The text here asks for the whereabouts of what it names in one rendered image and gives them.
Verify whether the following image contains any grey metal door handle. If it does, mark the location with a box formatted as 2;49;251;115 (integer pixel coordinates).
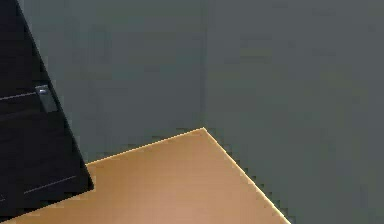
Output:
34;84;59;114

